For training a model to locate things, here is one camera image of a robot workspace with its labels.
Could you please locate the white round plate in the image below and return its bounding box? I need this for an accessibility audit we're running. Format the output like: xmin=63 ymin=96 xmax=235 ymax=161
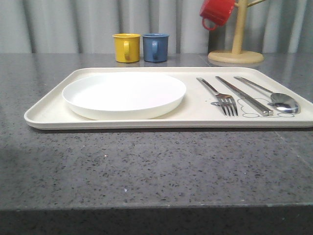
xmin=62 ymin=72 xmax=187 ymax=120

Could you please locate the silver metal fork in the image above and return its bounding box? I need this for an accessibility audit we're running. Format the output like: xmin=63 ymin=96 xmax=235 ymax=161
xmin=196 ymin=77 xmax=238 ymax=117

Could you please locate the silver metal spoon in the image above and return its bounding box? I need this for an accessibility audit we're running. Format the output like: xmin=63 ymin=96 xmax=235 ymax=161
xmin=234 ymin=76 xmax=301 ymax=114

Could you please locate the cream rabbit serving tray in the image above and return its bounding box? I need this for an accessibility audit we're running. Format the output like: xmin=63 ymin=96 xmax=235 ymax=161
xmin=24 ymin=67 xmax=313 ymax=130

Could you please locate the blue enamel mug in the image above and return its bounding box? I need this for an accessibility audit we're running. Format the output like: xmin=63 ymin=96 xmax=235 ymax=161
xmin=142 ymin=33 xmax=169 ymax=63

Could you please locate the yellow enamel mug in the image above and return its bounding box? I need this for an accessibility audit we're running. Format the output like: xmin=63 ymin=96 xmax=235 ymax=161
xmin=112 ymin=33 xmax=141 ymax=63

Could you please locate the wooden mug tree stand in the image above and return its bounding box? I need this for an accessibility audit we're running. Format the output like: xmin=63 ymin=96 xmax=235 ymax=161
xmin=208 ymin=0 xmax=264 ymax=64

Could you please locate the red enamel mug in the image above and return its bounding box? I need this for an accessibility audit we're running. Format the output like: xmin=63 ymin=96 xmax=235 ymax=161
xmin=200 ymin=0 xmax=236 ymax=30

